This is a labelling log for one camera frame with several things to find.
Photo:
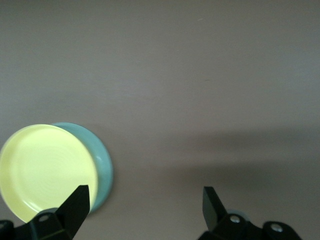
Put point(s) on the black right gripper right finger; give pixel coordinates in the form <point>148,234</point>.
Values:
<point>217,220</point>

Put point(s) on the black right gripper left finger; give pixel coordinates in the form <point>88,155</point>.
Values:
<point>65,220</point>

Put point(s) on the yellow round plate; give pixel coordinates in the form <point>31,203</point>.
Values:
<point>45,170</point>

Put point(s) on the pale green round plate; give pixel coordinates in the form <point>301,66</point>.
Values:
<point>102,160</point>

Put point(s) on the brown table cover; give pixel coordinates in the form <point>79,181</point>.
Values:
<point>175,75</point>

